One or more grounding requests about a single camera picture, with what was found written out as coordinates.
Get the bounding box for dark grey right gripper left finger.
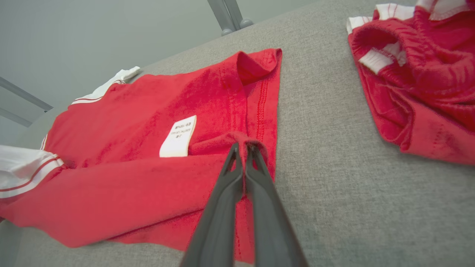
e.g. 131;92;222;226
180;143;245;267

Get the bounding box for grey metal table legs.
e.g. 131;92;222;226
207;0;255;36

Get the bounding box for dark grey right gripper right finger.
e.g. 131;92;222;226
244;144;309;267

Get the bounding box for red basketball jersey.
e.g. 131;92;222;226
0;48;283;264

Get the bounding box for grey metal frame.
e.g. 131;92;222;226
0;76;54;127

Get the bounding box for red shorts with white stripe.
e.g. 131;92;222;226
346;0;475;165

